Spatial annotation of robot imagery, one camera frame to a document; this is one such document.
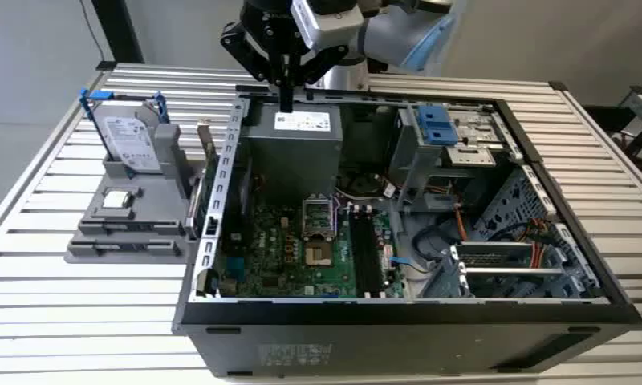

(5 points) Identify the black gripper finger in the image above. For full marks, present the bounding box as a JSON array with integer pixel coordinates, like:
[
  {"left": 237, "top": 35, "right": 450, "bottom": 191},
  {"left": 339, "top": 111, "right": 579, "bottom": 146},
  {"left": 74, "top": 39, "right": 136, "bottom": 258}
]
[
  {"left": 219, "top": 22, "right": 288, "bottom": 113},
  {"left": 287, "top": 43, "right": 351, "bottom": 113}
]

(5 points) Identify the RAM slot with white latches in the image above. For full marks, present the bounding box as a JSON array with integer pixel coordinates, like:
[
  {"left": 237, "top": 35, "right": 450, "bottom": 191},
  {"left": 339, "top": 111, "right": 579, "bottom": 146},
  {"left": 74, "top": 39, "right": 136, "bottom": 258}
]
[
  {"left": 353, "top": 206, "right": 375, "bottom": 298},
  {"left": 367, "top": 206, "right": 388, "bottom": 298}
]

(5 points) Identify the grey power supply unit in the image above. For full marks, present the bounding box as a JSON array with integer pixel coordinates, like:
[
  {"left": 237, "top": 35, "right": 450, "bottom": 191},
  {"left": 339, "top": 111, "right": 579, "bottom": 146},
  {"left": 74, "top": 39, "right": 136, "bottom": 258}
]
[{"left": 240, "top": 102, "right": 347, "bottom": 201}]

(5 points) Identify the blue plastic drive latch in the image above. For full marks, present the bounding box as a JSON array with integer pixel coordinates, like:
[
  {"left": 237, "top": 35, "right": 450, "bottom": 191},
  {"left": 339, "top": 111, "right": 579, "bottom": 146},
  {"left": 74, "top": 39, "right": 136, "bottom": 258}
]
[{"left": 415, "top": 104, "right": 454, "bottom": 146}]

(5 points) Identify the black round cooling fan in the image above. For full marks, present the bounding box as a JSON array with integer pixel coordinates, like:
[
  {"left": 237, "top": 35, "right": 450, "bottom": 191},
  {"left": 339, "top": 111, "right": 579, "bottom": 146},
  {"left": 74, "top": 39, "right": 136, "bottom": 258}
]
[{"left": 337, "top": 170, "right": 395, "bottom": 200}]

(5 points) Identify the hard disk in blue carrier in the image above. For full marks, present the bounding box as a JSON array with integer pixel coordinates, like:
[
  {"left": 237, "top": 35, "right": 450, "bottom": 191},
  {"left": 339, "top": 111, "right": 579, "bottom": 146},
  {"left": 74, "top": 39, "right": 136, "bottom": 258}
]
[{"left": 77, "top": 90, "right": 169, "bottom": 177}]

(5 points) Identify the silver optical drive bay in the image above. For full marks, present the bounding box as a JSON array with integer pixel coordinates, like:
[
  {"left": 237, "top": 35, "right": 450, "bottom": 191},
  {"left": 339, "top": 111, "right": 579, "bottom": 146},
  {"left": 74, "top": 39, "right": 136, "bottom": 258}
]
[{"left": 392, "top": 102, "right": 515, "bottom": 209}]

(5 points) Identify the metal socket cover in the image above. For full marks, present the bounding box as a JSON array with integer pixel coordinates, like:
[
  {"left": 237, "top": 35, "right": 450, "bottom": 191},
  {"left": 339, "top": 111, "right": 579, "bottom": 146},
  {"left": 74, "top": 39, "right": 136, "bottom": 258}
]
[{"left": 300, "top": 194, "right": 337, "bottom": 241}]

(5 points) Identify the grey parts rack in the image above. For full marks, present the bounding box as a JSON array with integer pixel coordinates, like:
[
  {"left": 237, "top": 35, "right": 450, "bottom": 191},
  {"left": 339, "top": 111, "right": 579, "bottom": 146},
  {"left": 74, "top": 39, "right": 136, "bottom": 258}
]
[{"left": 62, "top": 122, "right": 203, "bottom": 265}]

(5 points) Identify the silver CPU chip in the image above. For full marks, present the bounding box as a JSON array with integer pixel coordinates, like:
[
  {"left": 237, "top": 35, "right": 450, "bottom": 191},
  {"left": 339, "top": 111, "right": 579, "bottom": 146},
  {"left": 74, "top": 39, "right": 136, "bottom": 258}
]
[{"left": 100, "top": 191, "right": 136, "bottom": 210}]

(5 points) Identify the CPU socket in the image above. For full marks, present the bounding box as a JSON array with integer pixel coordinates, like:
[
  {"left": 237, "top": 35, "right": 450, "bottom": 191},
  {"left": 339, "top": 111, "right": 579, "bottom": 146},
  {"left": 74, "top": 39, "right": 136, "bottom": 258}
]
[{"left": 304, "top": 238, "right": 336, "bottom": 269}]

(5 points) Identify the green motherboard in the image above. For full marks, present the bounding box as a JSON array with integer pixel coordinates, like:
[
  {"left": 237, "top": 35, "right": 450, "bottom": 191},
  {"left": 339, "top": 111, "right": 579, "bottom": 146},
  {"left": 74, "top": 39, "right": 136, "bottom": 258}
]
[{"left": 216, "top": 196, "right": 407, "bottom": 300}]

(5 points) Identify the blue expansion slot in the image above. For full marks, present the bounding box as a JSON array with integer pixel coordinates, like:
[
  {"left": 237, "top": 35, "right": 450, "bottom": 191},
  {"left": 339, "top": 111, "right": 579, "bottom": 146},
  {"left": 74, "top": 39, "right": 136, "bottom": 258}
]
[{"left": 224, "top": 258, "right": 247, "bottom": 281}]

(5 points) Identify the silver disk bay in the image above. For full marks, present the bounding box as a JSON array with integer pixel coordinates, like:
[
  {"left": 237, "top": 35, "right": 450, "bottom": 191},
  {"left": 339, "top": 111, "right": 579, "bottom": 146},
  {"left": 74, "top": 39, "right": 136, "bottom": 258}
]
[{"left": 422, "top": 240, "right": 595, "bottom": 300}]

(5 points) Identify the black open PC case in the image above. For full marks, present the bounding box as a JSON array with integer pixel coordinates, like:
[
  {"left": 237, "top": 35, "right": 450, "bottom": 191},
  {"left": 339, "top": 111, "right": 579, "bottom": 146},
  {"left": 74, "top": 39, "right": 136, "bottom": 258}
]
[{"left": 169, "top": 83, "right": 642, "bottom": 380}]

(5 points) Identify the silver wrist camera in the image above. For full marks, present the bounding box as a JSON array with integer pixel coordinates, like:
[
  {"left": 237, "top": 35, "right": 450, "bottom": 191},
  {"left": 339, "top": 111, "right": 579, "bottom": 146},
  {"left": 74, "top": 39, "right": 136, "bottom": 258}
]
[{"left": 289, "top": 0, "right": 365, "bottom": 51}]

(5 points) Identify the black upright post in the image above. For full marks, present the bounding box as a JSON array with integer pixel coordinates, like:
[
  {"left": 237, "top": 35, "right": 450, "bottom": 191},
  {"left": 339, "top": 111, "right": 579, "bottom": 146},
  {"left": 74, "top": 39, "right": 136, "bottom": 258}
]
[{"left": 89, "top": 0, "right": 145, "bottom": 65}]

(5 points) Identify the graphics card with metal bracket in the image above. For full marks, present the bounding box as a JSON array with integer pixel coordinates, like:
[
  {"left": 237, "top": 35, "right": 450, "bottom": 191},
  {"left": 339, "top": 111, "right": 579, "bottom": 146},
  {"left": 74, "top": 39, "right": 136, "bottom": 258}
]
[{"left": 184, "top": 115, "right": 220, "bottom": 241}]

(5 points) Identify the thick black cable loop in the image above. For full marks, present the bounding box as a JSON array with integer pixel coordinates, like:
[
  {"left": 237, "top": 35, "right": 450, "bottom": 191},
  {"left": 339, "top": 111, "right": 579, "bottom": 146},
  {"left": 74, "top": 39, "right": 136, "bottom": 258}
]
[{"left": 410, "top": 222, "right": 459, "bottom": 276}]

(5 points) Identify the black cable with blue plug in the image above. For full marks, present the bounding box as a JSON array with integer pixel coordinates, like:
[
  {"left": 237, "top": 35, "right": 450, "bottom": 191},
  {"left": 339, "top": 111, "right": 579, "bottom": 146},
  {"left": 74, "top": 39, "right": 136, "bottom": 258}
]
[{"left": 387, "top": 255, "right": 443, "bottom": 276}]

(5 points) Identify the orange yellow wire bundle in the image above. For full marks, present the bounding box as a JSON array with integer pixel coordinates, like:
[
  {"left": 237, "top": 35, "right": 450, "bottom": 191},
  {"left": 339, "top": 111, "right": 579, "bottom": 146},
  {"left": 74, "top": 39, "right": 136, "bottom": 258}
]
[{"left": 526, "top": 218, "right": 555, "bottom": 270}]

